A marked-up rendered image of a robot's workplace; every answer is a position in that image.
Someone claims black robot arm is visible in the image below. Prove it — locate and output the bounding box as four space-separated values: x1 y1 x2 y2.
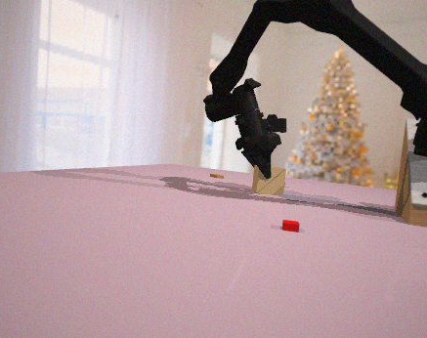
203 0 427 156

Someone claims small red block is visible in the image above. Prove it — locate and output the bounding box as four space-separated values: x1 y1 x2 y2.
282 220 299 232

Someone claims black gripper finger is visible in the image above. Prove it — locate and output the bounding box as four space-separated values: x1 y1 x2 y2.
248 146 277 179
241 150 256 167

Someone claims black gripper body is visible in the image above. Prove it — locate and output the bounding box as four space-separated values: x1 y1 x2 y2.
235 108 281 152

